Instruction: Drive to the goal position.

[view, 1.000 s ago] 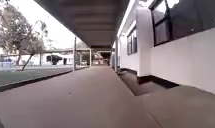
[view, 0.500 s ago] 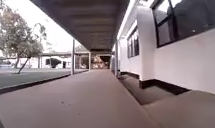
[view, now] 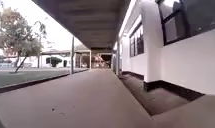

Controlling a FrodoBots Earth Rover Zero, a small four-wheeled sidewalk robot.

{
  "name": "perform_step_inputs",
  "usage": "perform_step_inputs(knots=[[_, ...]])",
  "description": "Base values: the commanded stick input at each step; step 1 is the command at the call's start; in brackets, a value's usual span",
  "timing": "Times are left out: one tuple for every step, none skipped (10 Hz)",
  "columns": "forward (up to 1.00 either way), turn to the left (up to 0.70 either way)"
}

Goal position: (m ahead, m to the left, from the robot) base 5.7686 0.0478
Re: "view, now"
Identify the white building with dark windows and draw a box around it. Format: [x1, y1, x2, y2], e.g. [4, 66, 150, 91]
[112, 0, 215, 98]

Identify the grey roof support post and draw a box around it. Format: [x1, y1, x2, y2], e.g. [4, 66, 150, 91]
[70, 35, 76, 75]

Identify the sunken drain channel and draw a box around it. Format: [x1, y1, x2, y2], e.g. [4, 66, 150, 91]
[118, 73, 206, 117]

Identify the round green bush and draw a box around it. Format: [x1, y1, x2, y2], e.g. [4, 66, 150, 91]
[49, 56, 63, 68]

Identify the low white building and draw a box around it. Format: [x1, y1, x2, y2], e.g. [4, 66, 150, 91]
[0, 44, 113, 70]

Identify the reddish concrete walkway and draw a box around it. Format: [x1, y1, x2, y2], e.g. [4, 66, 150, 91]
[0, 68, 215, 128]

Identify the dark kerb strip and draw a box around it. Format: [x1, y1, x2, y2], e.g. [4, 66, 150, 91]
[0, 68, 90, 96]

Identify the grass lawn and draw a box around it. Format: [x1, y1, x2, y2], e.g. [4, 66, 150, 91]
[0, 67, 90, 90]

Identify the leaning tree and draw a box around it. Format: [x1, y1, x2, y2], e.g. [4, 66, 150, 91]
[0, 7, 48, 74]

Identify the dark walkway roof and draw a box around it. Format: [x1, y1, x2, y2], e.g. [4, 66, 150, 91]
[31, 0, 132, 51]

